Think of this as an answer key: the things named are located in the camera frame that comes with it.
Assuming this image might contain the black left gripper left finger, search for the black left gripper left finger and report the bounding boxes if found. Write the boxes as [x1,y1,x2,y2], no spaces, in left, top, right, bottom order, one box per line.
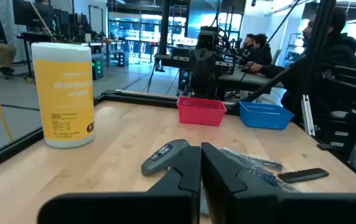
[37,145,202,224]

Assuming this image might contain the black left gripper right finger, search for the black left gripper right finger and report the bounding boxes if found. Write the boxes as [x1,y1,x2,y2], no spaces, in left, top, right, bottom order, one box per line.
[201,142,356,224]

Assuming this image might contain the plastic-wrapped dark blue toiletry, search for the plastic-wrapped dark blue toiletry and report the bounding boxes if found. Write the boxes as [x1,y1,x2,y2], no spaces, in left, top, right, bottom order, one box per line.
[218,147,302,194]

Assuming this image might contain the grey oblong plastic case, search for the grey oblong plastic case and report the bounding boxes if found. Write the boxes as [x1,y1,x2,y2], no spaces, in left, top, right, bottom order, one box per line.
[140,139,191,177]

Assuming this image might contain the plastic-wrapped black comb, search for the plastic-wrapped black comb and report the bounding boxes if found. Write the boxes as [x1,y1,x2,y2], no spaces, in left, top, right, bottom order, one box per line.
[243,157,284,171]

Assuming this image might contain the bare black comb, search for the bare black comb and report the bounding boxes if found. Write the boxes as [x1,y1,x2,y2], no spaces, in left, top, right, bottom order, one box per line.
[276,167,330,184]

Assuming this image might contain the black desk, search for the black desk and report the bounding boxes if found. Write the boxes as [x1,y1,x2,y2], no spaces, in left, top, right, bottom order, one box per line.
[217,68,286,94]

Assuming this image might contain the red plastic basket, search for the red plastic basket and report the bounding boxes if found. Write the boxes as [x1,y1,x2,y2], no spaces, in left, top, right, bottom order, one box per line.
[177,96,228,127]

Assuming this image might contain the blue plastic basket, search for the blue plastic basket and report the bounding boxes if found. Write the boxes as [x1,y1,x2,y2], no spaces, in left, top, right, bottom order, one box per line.
[238,101,295,130]

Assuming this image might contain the computer tower green lights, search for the computer tower green lights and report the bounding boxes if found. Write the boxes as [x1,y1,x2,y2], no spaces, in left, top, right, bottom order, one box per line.
[91,54,105,80]

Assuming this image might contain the yellow white disinfecting wipes canister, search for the yellow white disinfecting wipes canister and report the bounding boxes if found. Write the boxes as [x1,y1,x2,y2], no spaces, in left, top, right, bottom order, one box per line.
[30,42,95,149]

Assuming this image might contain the black office chair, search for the black office chair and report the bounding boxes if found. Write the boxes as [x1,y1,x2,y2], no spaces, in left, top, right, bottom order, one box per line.
[313,65,356,162]

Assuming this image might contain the black monitor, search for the black monitor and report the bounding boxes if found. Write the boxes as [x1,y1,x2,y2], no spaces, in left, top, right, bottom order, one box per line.
[12,0,54,27]

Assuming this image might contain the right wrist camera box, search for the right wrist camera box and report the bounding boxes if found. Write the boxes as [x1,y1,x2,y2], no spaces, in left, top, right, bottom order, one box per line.
[196,26,220,50]

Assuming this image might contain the aluminium bracket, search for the aluminium bracket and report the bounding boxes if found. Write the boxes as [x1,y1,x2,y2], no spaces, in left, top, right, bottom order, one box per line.
[301,95,316,137]

